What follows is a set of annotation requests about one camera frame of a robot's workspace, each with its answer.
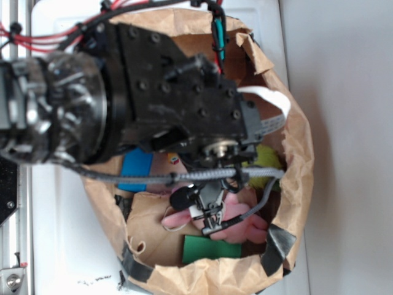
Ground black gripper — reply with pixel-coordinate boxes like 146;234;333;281
169;159;246;237

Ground green rectangular block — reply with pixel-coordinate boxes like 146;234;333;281
182;235;242;264

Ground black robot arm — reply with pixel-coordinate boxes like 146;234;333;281
1;22;262;235

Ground blue rectangular block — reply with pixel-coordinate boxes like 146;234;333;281
118;148;153;192

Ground pink plush bunny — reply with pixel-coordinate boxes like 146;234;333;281
161;188;268;244

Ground green fuzzy plush toy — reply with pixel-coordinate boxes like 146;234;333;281
243;144;282;189

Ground brown paper bag container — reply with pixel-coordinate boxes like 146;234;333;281
82;8;314;294

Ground multicolour twisted rope toy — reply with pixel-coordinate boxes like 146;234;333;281
167;153;180;165

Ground grey braided cable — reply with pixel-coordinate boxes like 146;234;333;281
60;159;285;230

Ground white flat ribbon cable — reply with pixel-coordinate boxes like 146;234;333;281
236;85;292;133

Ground black metal bracket plate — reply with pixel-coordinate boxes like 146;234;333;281
0;157;19;226

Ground aluminium frame rail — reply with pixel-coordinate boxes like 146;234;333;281
1;1;34;294

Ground red wire bundle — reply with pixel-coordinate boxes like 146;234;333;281
0;0;160;55

